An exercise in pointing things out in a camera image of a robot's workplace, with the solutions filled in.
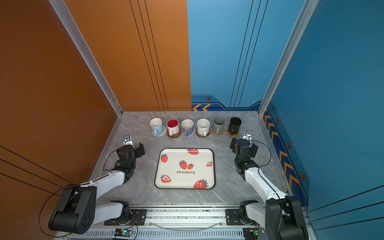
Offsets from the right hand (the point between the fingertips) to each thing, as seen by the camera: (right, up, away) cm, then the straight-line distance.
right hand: (242, 140), depth 86 cm
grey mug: (-12, +9, +13) cm, 20 cm away
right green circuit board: (0, -42, -16) cm, 45 cm away
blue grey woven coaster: (-29, +4, +20) cm, 35 cm away
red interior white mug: (-43, +8, +18) cm, 48 cm away
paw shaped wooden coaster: (-1, +2, +17) cm, 17 cm away
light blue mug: (-53, +9, +13) cm, 56 cm away
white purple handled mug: (-33, +8, +19) cm, 39 cm away
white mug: (-22, +8, +14) cm, 28 cm away
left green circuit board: (-62, -42, -15) cm, 77 cm away
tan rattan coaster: (-16, +4, +21) cm, 27 cm away
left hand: (-66, -2, +3) cm, 66 cm away
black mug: (-1, +9, +15) cm, 18 cm away
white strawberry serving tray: (-33, -17, +3) cm, 38 cm away
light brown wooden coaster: (-43, +2, +17) cm, 46 cm away
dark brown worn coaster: (-23, +1, +18) cm, 29 cm away
